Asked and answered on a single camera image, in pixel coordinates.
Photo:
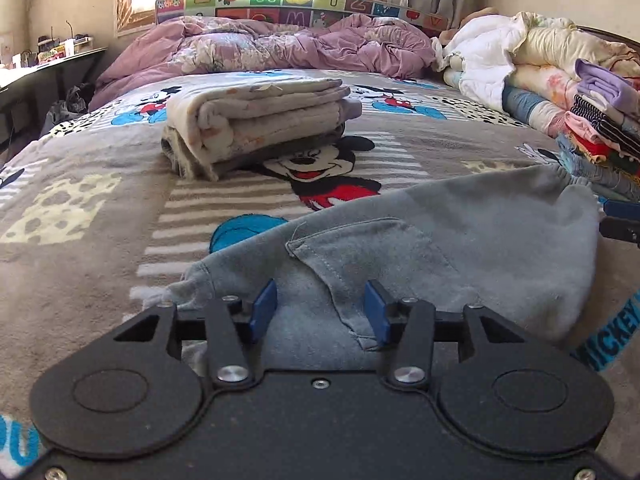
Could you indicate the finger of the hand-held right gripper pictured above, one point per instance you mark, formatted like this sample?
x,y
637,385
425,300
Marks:
x,y
622,210

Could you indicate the folded dark grey garment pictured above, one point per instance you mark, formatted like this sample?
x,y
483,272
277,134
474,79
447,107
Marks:
x,y
300,147

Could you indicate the white quilt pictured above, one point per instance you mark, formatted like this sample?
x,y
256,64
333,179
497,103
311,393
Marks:
x,y
485,45

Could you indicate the cartoon mouse printed blanket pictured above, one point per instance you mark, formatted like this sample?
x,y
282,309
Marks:
x,y
100,270

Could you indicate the blue patchwork blanket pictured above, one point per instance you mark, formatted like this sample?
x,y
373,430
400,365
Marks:
x,y
530,107

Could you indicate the dark clothes heap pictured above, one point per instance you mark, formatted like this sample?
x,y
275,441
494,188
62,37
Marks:
x,y
67,107

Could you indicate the cream quilt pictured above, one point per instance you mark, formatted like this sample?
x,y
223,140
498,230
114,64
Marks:
x,y
565,42

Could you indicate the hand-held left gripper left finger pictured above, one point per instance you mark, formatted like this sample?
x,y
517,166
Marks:
x,y
262,310

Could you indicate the beige plush toy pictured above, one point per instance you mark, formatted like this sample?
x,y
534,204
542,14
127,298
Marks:
x,y
480,14

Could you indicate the colourful alphabet play mat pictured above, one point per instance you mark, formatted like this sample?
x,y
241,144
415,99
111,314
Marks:
x,y
260,0

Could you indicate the black desk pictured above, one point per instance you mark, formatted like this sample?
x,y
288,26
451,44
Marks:
x,y
50,62

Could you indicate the stack of folded clothes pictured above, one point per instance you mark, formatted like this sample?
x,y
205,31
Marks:
x,y
600,125

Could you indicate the folded cream garment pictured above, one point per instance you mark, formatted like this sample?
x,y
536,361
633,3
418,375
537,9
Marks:
x,y
260,110

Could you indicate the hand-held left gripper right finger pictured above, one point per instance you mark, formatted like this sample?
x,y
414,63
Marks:
x,y
376,312

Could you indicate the cluttered small bottles and boxes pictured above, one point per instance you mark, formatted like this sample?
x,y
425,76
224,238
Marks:
x,y
62,50

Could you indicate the grey sweatpants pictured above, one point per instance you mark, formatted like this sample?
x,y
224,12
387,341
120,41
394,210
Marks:
x,y
450,240

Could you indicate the cream floral blanket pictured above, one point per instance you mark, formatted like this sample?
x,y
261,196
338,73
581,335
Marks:
x,y
545,80

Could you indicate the purple floral quilt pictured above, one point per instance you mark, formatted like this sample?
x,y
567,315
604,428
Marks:
x,y
250,45

